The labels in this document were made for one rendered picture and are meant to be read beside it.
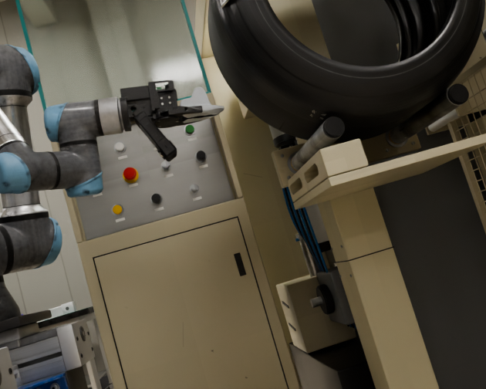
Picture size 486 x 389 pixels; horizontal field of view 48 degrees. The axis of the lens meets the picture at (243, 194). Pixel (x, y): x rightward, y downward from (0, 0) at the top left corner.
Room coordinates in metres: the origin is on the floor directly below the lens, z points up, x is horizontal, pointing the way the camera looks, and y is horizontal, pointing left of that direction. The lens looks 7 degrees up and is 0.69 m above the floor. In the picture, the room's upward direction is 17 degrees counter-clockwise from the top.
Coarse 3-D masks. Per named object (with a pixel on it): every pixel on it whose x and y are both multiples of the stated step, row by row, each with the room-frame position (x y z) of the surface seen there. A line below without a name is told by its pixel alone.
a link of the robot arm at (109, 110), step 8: (104, 104) 1.07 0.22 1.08; (112, 104) 1.07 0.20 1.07; (104, 112) 1.07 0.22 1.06; (112, 112) 1.07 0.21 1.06; (120, 112) 1.08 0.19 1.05; (104, 120) 1.07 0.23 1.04; (112, 120) 1.08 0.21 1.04; (120, 120) 1.09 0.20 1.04; (104, 128) 1.08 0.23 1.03; (112, 128) 1.09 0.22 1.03; (120, 128) 1.09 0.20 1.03
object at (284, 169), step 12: (300, 144) 1.43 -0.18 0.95; (372, 144) 1.46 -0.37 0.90; (384, 144) 1.46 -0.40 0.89; (396, 144) 1.46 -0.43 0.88; (408, 144) 1.47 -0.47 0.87; (276, 156) 1.42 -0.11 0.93; (288, 156) 1.42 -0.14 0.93; (372, 156) 1.46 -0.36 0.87; (384, 156) 1.46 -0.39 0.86; (396, 156) 1.49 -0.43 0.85; (276, 168) 1.43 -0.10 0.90; (288, 168) 1.42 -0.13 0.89; (288, 180) 1.42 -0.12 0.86
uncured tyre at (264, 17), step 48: (240, 0) 1.03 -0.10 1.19; (384, 0) 1.41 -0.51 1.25; (432, 0) 1.34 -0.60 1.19; (480, 0) 1.11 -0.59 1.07; (240, 48) 1.07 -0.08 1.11; (288, 48) 1.04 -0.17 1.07; (432, 48) 1.08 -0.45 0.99; (240, 96) 1.24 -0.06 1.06; (288, 96) 1.08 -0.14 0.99; (336, 96) 1.06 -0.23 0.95; (384, 96) 1.07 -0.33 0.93; (432, 96) 1.13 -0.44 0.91
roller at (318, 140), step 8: (328, 120) 1.08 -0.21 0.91; (336, 120) 1.09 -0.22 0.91; (320, 128) 1.11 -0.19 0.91; (328, 128) 1.08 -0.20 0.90; (336, 128) 1.09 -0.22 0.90; (344, 128) 1.09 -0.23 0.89; (312, 136) 1.18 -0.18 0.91; (320, 136) 1.12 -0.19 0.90; (328, 136) 1.09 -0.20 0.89; (336, 136) 1.09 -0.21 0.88; (304, 144) 1.27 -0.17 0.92; (312, 144) 1.19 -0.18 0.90; (320, 144) 1.15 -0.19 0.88; (328, 144) 1.14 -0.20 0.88; (304, 152) 1.27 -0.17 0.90; (312, 152) 1.22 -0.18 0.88; (296, 160) 1.35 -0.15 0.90; (304, 160) 1.31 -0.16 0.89; (296, 168) 1.40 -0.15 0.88
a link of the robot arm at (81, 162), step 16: (64, 144) 1.07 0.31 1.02; (80, 144) 1.07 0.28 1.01; (96, 144) 1.10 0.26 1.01; (64, 160) 1.04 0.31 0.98; (80, 160) 1.07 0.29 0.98; (96, 160) 1.10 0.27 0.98; (64, 176) 1.04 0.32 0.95; (80, 176) 1.07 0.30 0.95; (96, 176) 1.09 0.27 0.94; (80, 192) 1.08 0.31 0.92; (96, 192) 1.10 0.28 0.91
